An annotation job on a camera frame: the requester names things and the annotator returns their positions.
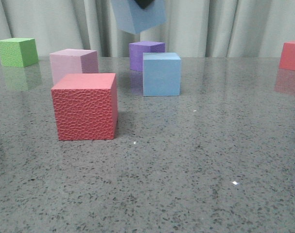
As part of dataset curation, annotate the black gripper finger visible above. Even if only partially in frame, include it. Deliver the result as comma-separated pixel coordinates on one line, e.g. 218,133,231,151
135,0,154,9

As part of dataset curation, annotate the darker blue foam cube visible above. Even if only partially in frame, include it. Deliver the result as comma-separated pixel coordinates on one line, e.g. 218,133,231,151
111,0,166,34

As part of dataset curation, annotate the light blue foam cube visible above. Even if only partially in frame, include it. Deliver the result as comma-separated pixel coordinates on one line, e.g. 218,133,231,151
143,52,182,97

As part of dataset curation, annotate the dark purple foam cube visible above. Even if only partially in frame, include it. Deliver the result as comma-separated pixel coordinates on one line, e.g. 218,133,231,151
129,41,166,72

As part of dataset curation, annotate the grey pleated curtain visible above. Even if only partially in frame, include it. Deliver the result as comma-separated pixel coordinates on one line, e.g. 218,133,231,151
0,0,295,57

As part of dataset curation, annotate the pink foam cube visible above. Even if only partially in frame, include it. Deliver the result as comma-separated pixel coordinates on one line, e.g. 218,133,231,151
50,49,99,84

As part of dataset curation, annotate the red textured foam cube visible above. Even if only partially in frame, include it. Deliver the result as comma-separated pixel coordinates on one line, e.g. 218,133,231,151
51,73,118,140

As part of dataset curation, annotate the green foam cube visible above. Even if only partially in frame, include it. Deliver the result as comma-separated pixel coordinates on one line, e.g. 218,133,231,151
0,38,38,67

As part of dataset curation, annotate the red foam cube at right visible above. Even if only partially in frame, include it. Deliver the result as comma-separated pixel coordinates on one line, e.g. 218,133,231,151
279,40,295,71

